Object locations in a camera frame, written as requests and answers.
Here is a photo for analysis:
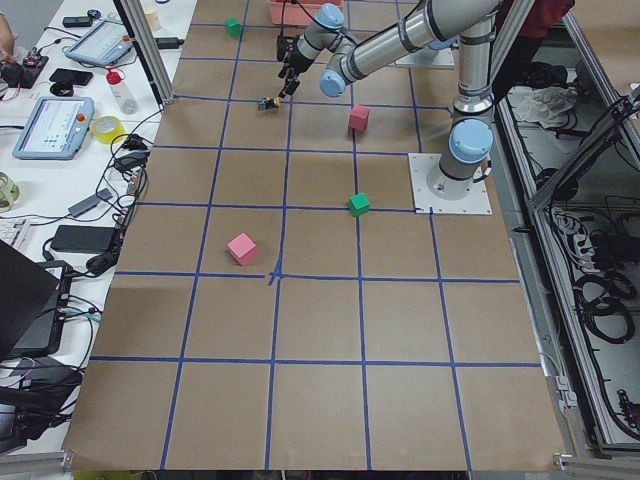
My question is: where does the aluminium frame post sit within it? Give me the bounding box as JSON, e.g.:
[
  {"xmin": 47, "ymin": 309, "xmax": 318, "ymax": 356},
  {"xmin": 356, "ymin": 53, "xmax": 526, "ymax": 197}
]
[{"xmin": 113, "ymin": 0, "xmax": 175, "ymax": 107}]

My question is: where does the pink cube near centre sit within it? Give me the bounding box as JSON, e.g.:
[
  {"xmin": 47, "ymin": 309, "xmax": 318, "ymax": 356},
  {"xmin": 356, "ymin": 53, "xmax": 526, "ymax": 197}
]
[{"xmin": 227, "ymin": 233, "xmax": 259, "ymax": 266}]

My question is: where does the green cube far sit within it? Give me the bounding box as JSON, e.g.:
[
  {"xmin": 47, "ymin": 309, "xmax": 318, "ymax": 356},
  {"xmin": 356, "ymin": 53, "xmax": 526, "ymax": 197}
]
[{"xmin": 225, "ymin": 17, "xmax": 243, "ymax": 38}]

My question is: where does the pink foam cube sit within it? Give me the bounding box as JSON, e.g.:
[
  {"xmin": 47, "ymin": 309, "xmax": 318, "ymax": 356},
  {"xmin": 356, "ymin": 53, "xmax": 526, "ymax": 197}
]
[{"xmin": 348, "ymin": 104, "xmax": 371, "ymax": 132}]

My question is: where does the teach pendant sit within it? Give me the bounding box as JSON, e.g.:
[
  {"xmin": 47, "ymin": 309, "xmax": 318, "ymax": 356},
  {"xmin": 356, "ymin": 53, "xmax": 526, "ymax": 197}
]
[
  {"xmin": 12, "ymin": 96, "xmax": 95, "ymax": 160},
  {"xmin": 64, "ymin": 19, "xmax": 132, "ymax": 67}
]

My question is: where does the green cube near base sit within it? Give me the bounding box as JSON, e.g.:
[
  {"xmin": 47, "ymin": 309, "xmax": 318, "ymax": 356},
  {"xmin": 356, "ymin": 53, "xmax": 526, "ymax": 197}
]
[{"xmin": 348, "ymin": 192, "xmax": 371, "ymax": 218}]

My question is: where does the white squeeze bottle red cap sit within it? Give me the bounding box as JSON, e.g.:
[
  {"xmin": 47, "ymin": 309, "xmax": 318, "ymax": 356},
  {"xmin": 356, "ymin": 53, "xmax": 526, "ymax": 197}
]
[{"xmin": 105, "ymin": 67, "xmax": 139, "ymax": 115}]

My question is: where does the black power adapter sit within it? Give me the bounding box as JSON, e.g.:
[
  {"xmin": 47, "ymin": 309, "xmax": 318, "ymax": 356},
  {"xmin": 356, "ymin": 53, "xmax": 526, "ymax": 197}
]
[{"xmin": 51, "ymin": 225, "xmax": 115, "ymax": 254}]

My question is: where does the teach pendant far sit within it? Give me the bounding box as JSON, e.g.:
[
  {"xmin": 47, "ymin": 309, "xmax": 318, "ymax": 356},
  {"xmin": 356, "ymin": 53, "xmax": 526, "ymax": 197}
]
[{"xmin": 64, "ymin": 19, "xmax": 132, "ymax": 67}]

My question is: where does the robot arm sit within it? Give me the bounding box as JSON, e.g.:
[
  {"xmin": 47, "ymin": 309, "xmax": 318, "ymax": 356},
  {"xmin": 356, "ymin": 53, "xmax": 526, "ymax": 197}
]
[{"xmin": 276, "ymin": 1, "xmax": 502, "ymax": 122}]

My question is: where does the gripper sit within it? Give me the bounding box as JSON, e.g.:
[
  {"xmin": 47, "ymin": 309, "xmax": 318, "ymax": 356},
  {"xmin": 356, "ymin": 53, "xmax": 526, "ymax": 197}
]
[{"xmin": 276, "ymin": 34, "xmax": 314, "ymax": 97}]

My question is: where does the pink plastic tray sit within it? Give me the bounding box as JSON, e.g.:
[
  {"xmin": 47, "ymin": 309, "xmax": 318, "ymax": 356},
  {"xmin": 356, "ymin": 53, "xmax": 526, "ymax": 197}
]
[{"xmin": 268, "ymin": 0, "xmax": 346, "ymax": 27}]

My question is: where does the yellow tape roll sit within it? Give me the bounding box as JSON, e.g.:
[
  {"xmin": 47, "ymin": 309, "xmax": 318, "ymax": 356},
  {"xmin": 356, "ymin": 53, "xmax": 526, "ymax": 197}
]
[{"xmin": 90, "ymin": 116, "xmax": 127, "ymax": 145}]

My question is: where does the black laptop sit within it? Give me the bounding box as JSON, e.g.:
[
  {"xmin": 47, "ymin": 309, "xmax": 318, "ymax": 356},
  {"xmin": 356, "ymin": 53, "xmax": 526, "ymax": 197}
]
[{"xmin": 1, "ymin": 243, "xmax": 71, "ymax": 360}]

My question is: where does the white crumpled cloth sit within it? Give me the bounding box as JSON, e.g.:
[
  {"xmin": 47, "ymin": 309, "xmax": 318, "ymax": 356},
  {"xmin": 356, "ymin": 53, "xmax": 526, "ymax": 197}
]
[{"xmin": 514, "ymin": 86, "xmax": 577, "ymax": 129}]

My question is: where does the person in red shirt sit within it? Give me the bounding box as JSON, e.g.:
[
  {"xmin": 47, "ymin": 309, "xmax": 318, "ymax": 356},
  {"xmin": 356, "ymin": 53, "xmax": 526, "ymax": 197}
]
[{"xmin": 492, "ymin": 0, "xmax": 575, "ymax": 103}]

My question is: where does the black smartphone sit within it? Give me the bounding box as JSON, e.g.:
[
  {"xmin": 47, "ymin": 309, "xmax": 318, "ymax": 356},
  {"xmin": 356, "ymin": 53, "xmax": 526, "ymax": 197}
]
[{"xmin": 49, "ymin": 68, "xmax": 93, "ymax": 86}]

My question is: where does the teach pendant near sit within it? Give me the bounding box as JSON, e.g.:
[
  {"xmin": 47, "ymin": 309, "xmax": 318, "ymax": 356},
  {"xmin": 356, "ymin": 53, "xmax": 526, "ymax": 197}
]
[{"xmin": 12, "ymin": 96, "xmax": 95, "ymax": 160}]

